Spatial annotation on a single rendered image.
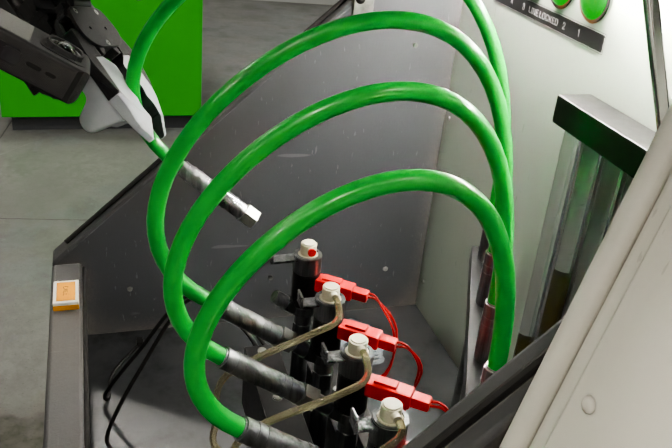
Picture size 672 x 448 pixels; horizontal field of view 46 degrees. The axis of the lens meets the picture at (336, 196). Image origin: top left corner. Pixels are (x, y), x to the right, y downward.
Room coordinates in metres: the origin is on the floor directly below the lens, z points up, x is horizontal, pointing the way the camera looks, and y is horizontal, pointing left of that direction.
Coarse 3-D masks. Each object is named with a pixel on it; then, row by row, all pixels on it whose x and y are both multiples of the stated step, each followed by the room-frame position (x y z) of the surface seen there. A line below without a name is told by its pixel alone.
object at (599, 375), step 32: (640, 192) 0.36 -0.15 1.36; (640, 224) 0.35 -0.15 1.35; (608, 256) 0.35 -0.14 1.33; (640, 256) 0.34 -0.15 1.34; (608, 288) 0.35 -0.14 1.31; (640, 288) 0.32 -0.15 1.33; (576, 320) 0.35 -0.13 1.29; (608, 320) 0.34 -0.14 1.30; (640, 320) 0.32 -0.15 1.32; (576, 352) 0.35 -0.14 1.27; (608, 352) 0.32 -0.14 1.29; (640, 352) 0.31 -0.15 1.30; (544, 384) 0.35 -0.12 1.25; (576, 384) 0.33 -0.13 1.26; (608, 384) 0.31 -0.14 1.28; (640, 384) 0.30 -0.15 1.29; (544, 416) 0.34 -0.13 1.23; (576, 416) 0.32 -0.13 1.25; (608, 416) 0.30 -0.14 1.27; (640, 416) 0.29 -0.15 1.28
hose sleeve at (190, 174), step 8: (184, 168) 0.72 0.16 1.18; (192, 168) 0.73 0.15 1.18; (184, 176) 0.72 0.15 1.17; (192, 176) 0.72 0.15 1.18; (200, 176) 0.73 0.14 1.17; (208, 176) 0.74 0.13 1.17; (192, 184) 0.73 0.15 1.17; (200, 184) 0.72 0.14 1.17; (208, 184) 0.73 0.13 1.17; (224, 200) 0.73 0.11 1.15; (232, 200) 0.73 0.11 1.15; (240, 200) 0.73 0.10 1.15; (224, 208) 0.73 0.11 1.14; (232, 208) 0.73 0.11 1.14; (240, 208) 0.73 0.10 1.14; (240, 216) 0.73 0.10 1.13
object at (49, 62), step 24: (0, 24) 0.47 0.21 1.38; (24, 24) 0.50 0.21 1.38; (0, 48) 0.46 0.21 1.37; (24, 48) 0.47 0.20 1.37; (48, 48) 0.48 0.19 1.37; (72, 48) 0.49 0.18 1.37; (24, 72) 0.47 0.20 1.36; (48, 72) 0.47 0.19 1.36; (72, 72) 0.48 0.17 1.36; (72, 96) 0.48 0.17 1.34
